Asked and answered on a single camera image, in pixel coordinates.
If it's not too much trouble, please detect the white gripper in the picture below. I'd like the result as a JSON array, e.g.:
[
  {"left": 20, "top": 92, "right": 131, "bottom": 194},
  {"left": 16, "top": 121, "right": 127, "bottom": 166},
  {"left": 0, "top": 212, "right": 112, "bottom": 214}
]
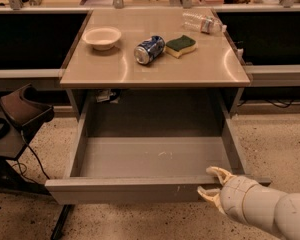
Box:
[{"left": 197, "top": 166, "right": 286, "bottom": 234}]

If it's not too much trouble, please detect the grey top drawer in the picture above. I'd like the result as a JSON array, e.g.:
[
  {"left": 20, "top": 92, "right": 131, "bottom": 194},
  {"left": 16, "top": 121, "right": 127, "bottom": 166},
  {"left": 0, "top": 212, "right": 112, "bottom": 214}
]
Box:
[{"left": 44, "top": 90, "right": 272, "bottom": 206}]

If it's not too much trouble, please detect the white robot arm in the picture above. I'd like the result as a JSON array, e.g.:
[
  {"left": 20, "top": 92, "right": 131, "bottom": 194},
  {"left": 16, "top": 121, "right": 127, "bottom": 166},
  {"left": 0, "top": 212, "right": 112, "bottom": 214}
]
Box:
[{"left": 197, "top": 166, "right": 300, "bottom": 240}]

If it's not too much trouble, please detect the small white packet in drawer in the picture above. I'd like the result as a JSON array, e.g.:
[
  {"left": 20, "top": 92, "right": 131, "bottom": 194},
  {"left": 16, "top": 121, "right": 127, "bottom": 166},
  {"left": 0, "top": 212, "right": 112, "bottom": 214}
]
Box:
[{"left": 96, "top": 89, "right": 121, "bottom": 103}]

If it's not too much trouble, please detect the grey drawer cabinet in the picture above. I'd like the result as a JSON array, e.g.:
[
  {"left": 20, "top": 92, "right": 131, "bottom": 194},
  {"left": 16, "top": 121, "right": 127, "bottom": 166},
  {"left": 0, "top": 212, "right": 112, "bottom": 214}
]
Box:
[{"left": 60, "top": 8, "right": 250, "bottom": 128}]

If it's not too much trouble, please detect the green yellow sponge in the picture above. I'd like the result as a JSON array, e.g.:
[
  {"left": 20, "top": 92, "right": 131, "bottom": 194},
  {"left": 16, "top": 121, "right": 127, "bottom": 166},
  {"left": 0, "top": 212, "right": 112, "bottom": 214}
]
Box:
[{"left": 165, "top": 35, "right": 197, "bottom": 58}]

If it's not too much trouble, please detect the blue soda can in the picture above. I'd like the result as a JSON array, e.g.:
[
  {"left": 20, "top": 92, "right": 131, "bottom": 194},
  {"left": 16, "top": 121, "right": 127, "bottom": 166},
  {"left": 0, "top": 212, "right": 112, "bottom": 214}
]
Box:
[{"left": 134, "top": 36, "right": 165, "bottom": 65}]

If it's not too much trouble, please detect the clear plastic bottle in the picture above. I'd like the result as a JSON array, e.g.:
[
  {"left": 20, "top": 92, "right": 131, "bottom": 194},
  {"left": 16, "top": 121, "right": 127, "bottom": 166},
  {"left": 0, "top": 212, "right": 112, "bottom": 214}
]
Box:
[{"left": 182, "top": 12, "right": 226, "bottom": 34}]

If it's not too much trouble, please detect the white bowl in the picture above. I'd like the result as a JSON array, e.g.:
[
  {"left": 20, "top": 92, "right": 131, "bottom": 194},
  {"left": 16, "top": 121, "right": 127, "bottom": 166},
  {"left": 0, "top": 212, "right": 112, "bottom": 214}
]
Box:
[{"left": 82, "top": 27, "right": 121, "bottom": 51}]

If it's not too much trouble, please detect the black cable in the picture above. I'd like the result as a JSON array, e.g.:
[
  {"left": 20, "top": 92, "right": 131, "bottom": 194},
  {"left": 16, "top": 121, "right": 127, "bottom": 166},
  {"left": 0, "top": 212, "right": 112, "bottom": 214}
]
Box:
[{"left": 11, "top": 130, "right": 54, "bottom": 185}]

